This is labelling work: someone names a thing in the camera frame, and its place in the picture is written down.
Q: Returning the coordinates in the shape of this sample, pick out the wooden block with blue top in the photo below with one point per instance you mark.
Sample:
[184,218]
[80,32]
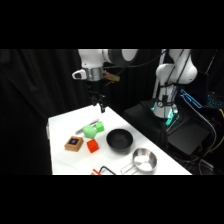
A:
[73,143]

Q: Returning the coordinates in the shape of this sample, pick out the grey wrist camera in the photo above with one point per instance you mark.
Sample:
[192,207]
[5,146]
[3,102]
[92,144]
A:
[79,74]

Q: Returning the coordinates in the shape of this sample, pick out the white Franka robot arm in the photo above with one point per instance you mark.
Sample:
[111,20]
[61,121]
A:
[174,71]

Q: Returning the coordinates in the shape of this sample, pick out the large green soft block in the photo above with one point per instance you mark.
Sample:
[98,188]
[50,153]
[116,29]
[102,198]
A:
[89,131]

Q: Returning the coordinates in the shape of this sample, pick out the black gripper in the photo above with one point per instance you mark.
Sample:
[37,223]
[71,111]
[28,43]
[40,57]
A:
[94,86]

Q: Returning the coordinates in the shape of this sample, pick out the black robot stand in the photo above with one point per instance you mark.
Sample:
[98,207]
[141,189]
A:
[186,135]

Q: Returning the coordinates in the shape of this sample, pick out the steel saucepan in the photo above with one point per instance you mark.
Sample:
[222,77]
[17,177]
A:
[144,162]

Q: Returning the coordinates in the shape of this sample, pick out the black bowl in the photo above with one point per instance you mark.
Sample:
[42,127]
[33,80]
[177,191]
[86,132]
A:
[119,140]

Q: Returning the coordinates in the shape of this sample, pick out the black curtain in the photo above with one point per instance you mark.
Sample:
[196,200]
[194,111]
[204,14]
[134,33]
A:
[33,100]

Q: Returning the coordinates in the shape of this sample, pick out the small green cube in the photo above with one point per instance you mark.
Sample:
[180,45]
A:
[99,126]

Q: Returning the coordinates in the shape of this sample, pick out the red cube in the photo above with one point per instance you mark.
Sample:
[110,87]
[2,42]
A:
[92,145]

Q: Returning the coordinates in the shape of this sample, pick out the orange and black tool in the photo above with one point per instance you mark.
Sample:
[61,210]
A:
[100,171]

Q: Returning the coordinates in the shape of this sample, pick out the laptop with blue glow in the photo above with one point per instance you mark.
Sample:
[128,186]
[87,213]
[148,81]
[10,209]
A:
[200,98]

